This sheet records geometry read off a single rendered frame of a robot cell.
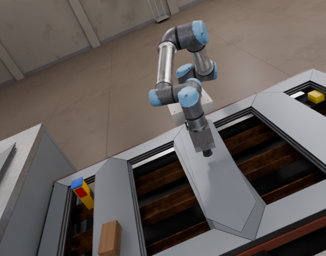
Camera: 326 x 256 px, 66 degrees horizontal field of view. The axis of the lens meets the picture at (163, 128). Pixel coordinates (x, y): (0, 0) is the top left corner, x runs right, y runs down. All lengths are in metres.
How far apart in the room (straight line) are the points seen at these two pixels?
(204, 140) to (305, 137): 0.41
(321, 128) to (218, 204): 0.53
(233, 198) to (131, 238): 0.40
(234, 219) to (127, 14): 9.00
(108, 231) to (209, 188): 0.41
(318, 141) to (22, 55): 9.89
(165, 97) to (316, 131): 0.63
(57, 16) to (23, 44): 1.55
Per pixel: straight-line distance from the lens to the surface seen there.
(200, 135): 1.01
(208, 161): 1.12
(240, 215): 0.92
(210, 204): 0.97
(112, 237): 0.98
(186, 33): 1.30
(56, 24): 9.82
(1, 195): 1.30
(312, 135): 1.17
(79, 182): 1.32
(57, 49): 9.99
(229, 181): 1.02
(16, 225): 1.23
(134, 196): 1.14
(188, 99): 0.91
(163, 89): 1.05
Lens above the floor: 1.60
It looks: 31 degrees down
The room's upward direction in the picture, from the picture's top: 24 degrees counter-clockwise
